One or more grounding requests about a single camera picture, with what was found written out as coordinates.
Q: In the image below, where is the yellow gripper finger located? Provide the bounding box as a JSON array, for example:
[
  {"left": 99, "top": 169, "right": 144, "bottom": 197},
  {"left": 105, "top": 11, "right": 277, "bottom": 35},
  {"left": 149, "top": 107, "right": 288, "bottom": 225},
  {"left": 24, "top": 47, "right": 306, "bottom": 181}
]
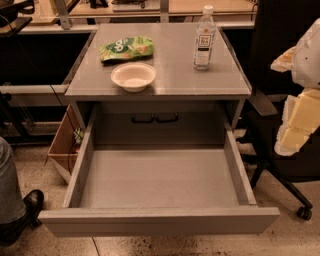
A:
[
  {"left": 271, "top": 47, "right": 296, "bottom": 72},
  {"left": 274, "top": 88, "right": 320, "bottom": 156}
]

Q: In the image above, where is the clear plastic water bottle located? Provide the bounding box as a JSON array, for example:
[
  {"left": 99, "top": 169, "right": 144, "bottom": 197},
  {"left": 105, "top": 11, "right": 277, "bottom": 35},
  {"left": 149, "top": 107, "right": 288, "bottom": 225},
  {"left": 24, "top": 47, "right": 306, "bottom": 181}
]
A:
[{"left": 193, "top": 5, "right": 216, "bottom": 70}]

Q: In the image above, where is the grey open top drawer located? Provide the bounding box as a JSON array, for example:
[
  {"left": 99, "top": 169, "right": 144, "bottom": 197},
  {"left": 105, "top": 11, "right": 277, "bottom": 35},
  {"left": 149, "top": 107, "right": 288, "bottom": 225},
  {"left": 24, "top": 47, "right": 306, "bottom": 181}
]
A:
[{"left": 38, "top": 103, "right": 281, "bottom": 238}]

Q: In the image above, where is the black office chair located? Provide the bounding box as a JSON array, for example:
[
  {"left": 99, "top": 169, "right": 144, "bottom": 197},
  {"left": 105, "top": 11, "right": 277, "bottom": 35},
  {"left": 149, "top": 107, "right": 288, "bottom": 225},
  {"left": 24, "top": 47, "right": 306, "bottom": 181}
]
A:
[{"left": 239, "top": 0, "right": 320, "bottom": 220}]

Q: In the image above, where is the grey cabinet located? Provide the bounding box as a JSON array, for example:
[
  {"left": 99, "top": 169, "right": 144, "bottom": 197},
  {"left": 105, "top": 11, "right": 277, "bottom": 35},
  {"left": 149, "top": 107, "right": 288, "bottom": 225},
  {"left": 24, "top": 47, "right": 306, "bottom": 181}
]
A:
[{"left": 66, "top": 23, "right": 251, "bottom": 154}]

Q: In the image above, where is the green chip bag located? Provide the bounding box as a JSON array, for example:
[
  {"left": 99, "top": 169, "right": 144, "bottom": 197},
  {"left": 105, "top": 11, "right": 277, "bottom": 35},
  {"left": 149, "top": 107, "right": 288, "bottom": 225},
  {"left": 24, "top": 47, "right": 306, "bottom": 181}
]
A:
[{"left": 99, "top": 36, "right": 154, "bottom": 62}]

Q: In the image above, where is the white paper bowl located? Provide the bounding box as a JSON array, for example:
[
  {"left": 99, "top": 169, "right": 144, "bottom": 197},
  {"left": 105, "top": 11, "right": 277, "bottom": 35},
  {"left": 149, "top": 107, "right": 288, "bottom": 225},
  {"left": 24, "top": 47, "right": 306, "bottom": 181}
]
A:
[{"left": 111, "top": 62, "right": 157, "bottom": 92}]

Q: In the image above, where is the wooden background table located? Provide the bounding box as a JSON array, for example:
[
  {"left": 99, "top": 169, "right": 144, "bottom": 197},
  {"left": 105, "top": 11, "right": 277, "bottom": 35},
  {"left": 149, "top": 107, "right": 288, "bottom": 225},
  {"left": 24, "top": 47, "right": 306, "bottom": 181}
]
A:
[{"left": 20, "top": 0, "right": 257, "bottom": 25}]

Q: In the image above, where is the black shoe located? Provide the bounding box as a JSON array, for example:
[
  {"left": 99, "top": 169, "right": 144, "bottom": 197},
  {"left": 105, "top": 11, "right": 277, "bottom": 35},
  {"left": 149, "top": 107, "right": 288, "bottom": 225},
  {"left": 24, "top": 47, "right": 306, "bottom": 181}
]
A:
[{"left": 0, "top": 189, "right": 45, "bottom": 248}]

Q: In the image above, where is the person leg in jeans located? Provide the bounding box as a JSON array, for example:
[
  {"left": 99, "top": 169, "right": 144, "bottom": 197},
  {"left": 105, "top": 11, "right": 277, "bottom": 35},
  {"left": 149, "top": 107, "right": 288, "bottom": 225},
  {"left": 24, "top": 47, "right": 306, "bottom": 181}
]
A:
[{"left": 0, "top": 138, "right": 26, "bottom": 224}]

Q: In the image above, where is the black right drawer handle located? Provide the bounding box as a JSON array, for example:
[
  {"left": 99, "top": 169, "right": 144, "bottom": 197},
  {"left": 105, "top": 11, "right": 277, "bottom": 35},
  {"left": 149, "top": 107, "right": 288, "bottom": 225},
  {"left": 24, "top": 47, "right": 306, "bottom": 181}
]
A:
[{"left": 155, "top": 113, "right": 179, "bottom": 123}]

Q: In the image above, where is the black drawer handle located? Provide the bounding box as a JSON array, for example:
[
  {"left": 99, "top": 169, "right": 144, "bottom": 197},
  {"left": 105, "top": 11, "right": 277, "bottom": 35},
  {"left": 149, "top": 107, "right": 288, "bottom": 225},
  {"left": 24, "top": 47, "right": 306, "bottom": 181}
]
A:
[
  {"left": 131, "top": 113, "right": 154, "bottom": 124},
  {"left": 155, "top": 113, "right": 179, "bottom": 123}
]

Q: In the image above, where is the black left drawer handle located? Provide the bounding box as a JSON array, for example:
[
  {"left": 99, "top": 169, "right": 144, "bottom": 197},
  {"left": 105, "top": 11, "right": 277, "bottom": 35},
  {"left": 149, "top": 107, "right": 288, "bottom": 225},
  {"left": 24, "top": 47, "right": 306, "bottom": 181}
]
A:
[{"left": 131, "top": 113, "right": 154, "bottom": 124}]

